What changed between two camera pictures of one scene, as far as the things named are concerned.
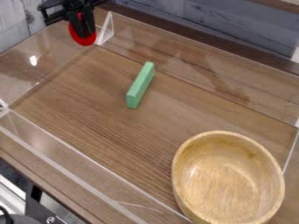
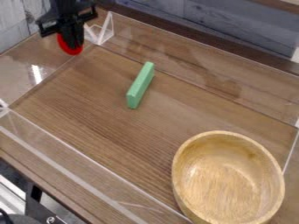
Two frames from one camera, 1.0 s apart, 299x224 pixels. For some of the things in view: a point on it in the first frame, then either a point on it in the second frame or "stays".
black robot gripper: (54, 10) → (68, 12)
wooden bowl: (227, 178) stays
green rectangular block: (140, 84) stays
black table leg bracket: (35, 208) stays
